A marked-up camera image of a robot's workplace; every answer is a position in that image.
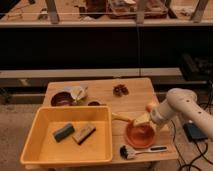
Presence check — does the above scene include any orange fruit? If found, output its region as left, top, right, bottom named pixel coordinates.
left=145, top=101, right=158, bottom=112

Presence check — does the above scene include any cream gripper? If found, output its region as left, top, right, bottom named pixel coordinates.
left=133, top=112, right=156, bottom=129

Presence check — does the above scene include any wooden scrub brush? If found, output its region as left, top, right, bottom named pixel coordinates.
left=73, top=123, right=96, bottom=145

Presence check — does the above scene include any crumpled white cloth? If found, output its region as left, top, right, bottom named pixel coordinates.
left=64, top=86, right=88, bottom=101

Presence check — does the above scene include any orange bowl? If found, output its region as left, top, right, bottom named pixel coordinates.
left=124, top=122, right=155, bottom=148

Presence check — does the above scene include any wooden table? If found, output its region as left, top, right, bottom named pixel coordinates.
left=24, top=77, right=179, bottom=171

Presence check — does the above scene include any black floor cable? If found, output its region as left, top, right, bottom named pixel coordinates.
left=169, top=119, right=213, bottom=171

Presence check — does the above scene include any black foot pedal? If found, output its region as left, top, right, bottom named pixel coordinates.
left=183, top=123, right=208, bottom=142

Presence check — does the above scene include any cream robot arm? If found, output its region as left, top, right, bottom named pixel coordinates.
left=133, top=88, right=213, bottom=140

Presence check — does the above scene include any black bristle brush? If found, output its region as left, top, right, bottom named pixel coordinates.
left=120, top=145, right=167, bottom=160

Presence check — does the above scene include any yellow plastic bin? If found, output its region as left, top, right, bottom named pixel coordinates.
left=20, top=106, right=113, bottom=167

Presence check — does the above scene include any small dark cup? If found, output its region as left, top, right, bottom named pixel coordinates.
left=88, top=101, right=100, bottom=106

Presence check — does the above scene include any yellow banana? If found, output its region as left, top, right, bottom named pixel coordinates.
left=112, top=113, right=131, bottom=122

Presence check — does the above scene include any brown pine cone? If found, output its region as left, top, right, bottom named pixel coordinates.
left=113, top=84, right=129, bottom=97

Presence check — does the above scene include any dark red bowl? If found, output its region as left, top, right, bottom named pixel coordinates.
left=51, top=92, right=73, bottom=106

